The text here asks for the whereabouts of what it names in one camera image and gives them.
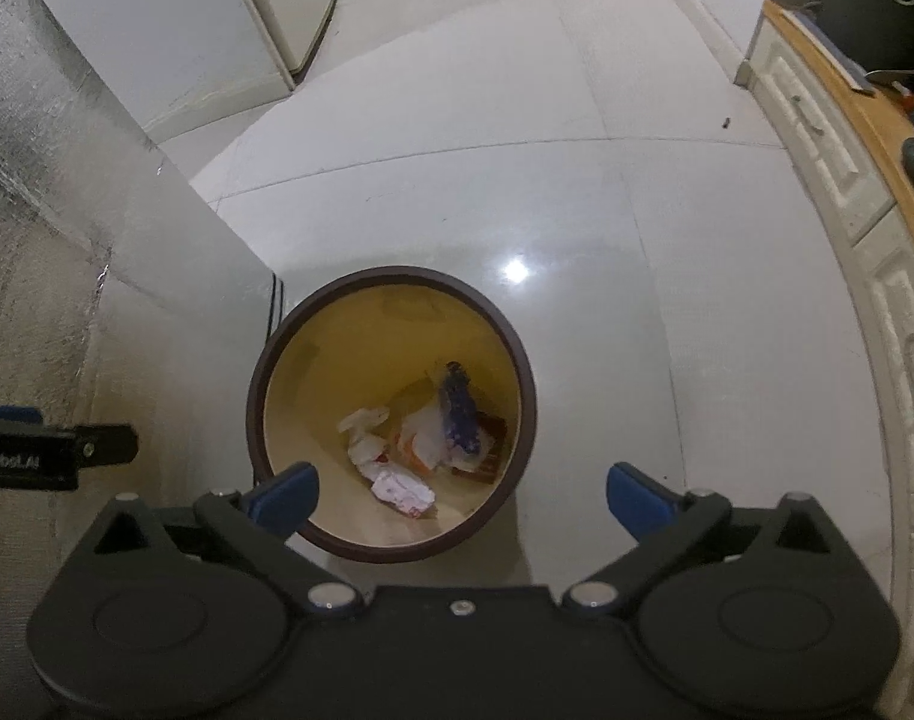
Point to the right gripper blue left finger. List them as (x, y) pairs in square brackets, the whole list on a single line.
[(283, 505)]

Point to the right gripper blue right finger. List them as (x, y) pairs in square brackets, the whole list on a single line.
[(640, 504)]

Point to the white plastic bag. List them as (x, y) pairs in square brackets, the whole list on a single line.
[(371, 455)]

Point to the red cardboard box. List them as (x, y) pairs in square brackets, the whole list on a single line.
[(484, 467)]

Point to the blue plastic bag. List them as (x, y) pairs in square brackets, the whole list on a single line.
[(459, 410)]

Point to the yellow round trash bin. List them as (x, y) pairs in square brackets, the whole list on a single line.
[(382, 337)]

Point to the white low cabinet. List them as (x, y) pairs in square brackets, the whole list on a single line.
[(846, 146)]

